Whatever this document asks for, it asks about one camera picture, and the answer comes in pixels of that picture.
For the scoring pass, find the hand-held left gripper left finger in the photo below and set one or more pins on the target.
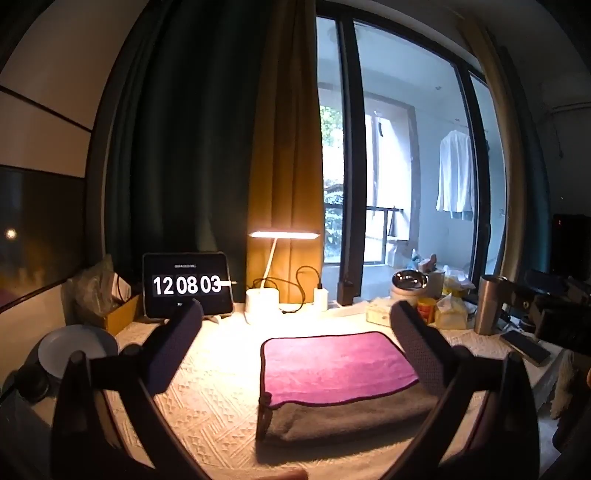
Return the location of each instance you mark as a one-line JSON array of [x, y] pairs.
[[178, 350]]

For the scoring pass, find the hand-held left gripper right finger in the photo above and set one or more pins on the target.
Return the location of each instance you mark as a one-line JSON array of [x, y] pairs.
[[418, 355]]

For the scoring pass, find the purple towel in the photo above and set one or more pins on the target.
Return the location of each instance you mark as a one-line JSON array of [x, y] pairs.
[[337, 364]]

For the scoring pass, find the grey towel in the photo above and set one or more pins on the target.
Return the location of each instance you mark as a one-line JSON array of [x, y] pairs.
[[346, 417]]

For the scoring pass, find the black smartphone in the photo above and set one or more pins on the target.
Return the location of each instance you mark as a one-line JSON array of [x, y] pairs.
[[524, 347]]

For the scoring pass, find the yellow jar red label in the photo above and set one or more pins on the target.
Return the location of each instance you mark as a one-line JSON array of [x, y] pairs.
[[427, 311]]

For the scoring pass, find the yellow tissue pack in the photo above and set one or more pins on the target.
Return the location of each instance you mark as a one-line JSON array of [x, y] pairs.
[[450, 314]]

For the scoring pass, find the white textured tablecloth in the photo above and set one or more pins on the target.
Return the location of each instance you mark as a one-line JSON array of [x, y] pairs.
[[217, 392]]

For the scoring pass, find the white round container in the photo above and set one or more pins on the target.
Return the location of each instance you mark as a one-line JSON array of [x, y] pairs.
[[404, 294]]

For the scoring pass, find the yellow cardboard box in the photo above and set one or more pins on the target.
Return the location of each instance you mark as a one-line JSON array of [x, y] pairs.
[[121, 318]]

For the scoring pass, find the steel tumbler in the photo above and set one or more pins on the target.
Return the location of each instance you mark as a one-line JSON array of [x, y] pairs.
[[489, 304]]

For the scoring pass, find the white fluffy cloth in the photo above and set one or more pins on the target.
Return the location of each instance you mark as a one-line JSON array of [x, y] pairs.
[[565, 387]]

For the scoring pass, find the steel bowl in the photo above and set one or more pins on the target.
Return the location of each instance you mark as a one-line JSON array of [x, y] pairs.
[[408, 278]]

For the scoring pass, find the black tablet clock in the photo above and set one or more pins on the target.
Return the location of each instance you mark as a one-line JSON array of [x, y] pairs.
[[184, 267]]

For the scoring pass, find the white desk lamp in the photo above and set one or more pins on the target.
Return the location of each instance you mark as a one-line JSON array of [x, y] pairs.
[[262, 304]]

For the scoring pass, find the clear plastic bag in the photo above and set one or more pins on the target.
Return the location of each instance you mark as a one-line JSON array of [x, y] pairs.
[[94, 290]]

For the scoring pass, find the white plate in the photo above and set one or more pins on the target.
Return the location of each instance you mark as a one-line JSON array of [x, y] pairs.
[[69, 350]]

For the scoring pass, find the white charger plug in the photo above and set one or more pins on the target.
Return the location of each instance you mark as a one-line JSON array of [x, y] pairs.
[[320, 297]]

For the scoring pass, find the black round object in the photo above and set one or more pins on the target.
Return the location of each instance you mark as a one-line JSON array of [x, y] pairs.
[[33, 383]]

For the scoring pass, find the mustard yellow curtain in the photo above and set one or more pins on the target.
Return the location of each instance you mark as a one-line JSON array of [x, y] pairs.
[[505, 161], [286, 138]]

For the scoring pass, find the white hanging shirt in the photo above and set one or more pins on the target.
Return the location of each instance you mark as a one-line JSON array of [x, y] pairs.
[[455, 170]]

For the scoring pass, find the dark green curtain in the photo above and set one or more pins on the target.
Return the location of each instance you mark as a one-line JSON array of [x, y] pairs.
[[184, 138]]

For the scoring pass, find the black window frame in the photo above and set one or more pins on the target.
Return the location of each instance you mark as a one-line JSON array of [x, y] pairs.
[[353, 138]]

